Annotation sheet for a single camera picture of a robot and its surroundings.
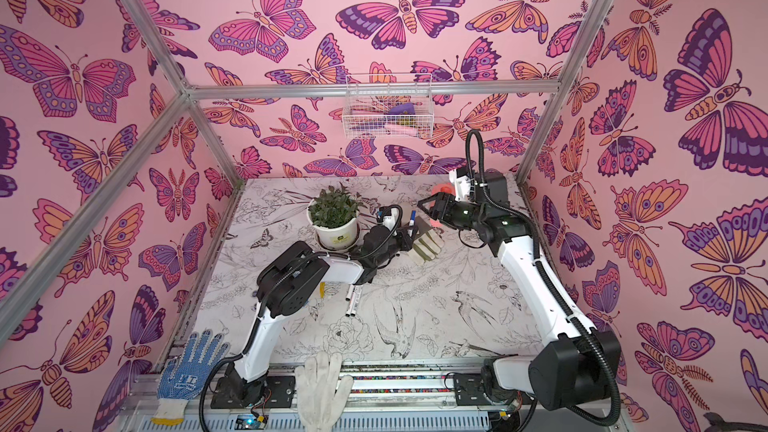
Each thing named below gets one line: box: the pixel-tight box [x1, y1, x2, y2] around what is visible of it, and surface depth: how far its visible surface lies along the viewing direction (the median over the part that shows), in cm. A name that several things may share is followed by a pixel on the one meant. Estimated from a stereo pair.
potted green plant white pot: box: [307, 182, 367, 250], surface depth 92 cm
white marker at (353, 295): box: [345, 284, 362, 317], surface depth 91 cm
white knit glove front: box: [294, 352, 354, 432], surface depth 76 cm
